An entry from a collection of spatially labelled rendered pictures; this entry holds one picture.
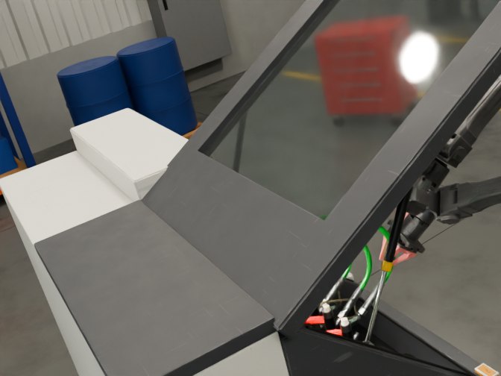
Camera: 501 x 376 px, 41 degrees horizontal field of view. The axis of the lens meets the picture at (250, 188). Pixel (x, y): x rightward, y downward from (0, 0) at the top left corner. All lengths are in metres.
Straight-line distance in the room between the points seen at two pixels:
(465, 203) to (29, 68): 6.65
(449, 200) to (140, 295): 0.75
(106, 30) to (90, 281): 6.83
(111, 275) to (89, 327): 0.18
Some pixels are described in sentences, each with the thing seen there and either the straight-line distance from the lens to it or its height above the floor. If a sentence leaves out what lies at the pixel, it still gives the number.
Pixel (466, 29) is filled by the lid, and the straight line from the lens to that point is 1.38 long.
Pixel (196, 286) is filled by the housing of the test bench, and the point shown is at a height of 1.50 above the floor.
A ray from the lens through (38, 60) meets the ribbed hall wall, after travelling 7.85.
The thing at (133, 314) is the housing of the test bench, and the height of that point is 1.50.
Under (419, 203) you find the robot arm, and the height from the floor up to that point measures 1.40.
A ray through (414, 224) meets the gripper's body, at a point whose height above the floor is 1.33.
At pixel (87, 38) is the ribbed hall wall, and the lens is 8.05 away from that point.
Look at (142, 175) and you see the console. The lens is 1.72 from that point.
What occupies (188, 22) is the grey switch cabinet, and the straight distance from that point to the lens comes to 8.17.
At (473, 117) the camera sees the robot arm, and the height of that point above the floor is 1.47.
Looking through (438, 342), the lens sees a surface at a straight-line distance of 1.89.
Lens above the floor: 2.14
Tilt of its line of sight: 24 degrees down
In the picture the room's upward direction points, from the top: 14 degrees counter-clockwise
